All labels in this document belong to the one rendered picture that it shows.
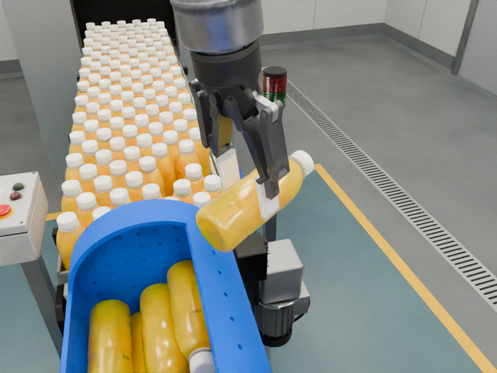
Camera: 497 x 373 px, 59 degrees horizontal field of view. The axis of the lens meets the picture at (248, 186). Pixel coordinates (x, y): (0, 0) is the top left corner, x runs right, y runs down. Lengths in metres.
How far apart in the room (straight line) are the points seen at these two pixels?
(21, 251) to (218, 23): 0.73
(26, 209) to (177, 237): 0.37
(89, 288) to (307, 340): 1.36
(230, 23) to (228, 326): 0.36
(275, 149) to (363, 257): 1.99
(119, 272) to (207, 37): 0.51
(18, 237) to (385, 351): 1.57
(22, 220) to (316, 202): 2.05
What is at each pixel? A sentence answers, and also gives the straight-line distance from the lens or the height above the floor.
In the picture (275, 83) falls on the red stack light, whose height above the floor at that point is 1.23.
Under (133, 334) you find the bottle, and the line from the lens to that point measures 0.82.
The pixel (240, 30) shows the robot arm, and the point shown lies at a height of 1.55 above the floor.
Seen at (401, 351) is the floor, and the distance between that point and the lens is 2.12.
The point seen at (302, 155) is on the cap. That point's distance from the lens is 0.66.
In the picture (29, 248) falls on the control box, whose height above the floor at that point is 1.04.
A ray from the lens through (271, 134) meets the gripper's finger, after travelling 0.49.
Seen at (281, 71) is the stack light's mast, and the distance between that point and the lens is 1.16.
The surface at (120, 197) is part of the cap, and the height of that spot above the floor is 1.09.
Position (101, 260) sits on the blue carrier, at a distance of 0.82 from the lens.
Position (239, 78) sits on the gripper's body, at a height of 1.50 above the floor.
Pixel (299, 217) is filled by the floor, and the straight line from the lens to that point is 2.64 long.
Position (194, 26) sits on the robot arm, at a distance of 0.45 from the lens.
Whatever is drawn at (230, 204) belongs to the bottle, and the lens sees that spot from 0.57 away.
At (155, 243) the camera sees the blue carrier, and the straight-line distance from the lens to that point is 0.80.
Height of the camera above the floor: 1.67
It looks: 35 degrees down
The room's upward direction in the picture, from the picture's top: straight up
